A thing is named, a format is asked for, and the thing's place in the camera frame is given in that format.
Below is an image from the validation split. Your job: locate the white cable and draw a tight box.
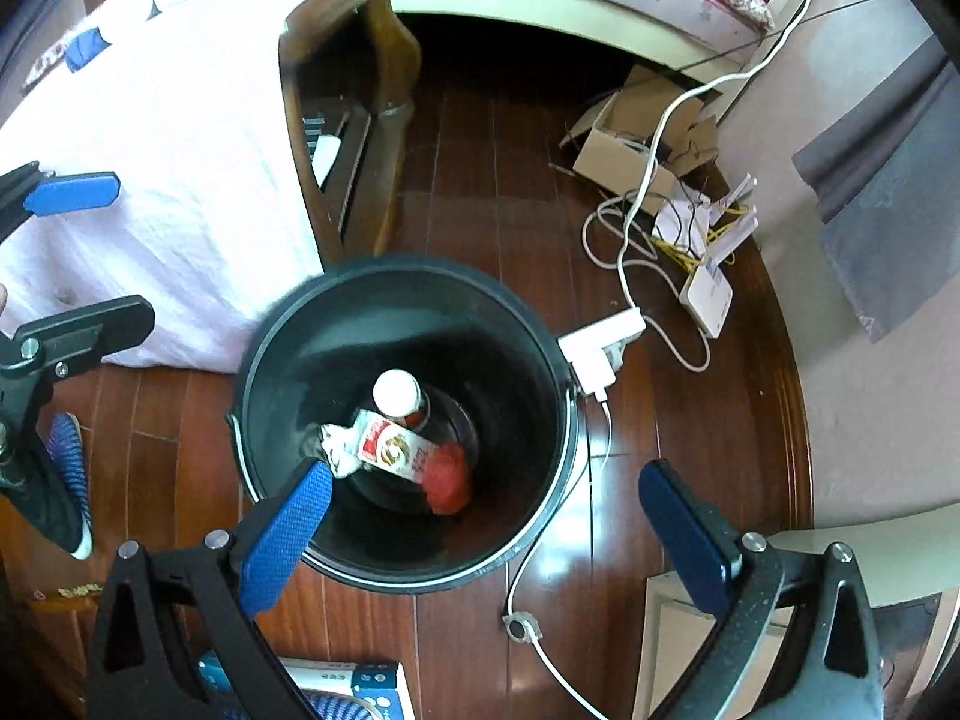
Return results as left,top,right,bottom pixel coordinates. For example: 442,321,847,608
499,0,827,720

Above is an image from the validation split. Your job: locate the grey hanging cloth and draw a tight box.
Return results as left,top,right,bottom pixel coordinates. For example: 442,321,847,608
793,37,958,341

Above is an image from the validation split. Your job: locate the white router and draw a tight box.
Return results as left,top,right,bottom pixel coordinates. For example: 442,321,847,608
680,206,758,340

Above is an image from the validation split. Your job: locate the pink tablecloth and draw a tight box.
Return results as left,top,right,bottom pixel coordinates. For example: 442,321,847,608
2,0,322,372

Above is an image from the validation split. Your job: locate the blue patterned shoe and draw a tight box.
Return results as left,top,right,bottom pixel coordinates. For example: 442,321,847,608
46,411,94,561

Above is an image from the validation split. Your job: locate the white blue box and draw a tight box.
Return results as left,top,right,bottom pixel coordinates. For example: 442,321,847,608
199,652,415,720

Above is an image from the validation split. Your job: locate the white power strip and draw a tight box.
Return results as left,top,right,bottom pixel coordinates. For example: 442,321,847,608
558,307,646,401

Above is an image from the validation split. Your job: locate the brown cardboard box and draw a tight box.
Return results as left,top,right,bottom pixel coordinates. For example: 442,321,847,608
558,65,719,216

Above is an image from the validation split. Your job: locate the red white crumpled wrapper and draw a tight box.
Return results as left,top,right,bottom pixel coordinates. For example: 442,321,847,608
320,410,438,483

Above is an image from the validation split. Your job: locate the black round trash bin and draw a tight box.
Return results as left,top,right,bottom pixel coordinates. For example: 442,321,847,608
226,255,578,595

